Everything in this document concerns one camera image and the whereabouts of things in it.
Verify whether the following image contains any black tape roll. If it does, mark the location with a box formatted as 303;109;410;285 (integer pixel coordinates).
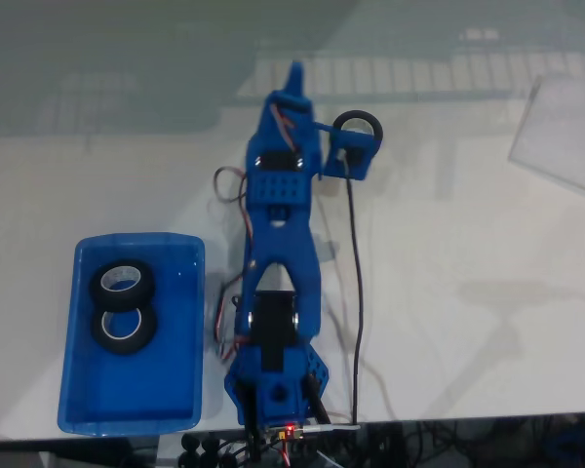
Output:
331;109;385;147
90;304;158;357
88;260;150;313

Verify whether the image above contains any blue plastic bin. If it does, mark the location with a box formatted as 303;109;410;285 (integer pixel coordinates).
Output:
57;232;207;437

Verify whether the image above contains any clear acrylic sheet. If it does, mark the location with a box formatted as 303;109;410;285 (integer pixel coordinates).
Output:
508;73;585;200

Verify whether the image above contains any silver plug connector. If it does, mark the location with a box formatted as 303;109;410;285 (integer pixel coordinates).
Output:
301;422;362;433

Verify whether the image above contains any controller board with red LED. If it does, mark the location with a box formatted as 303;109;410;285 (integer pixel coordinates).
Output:
265;421;307;443

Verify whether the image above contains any red white servo wire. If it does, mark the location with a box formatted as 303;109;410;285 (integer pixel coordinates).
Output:
213;166;254;245
270;102;301;150
216;272;248;365

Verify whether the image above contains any blue wrist camera housing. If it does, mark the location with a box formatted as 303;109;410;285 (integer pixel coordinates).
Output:
314;119;384;182

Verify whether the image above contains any black camera cable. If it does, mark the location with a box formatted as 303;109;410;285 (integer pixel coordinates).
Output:
340;153;368;429

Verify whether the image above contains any black cable tangle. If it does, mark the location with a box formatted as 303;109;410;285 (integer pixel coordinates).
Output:
365;417;585;468

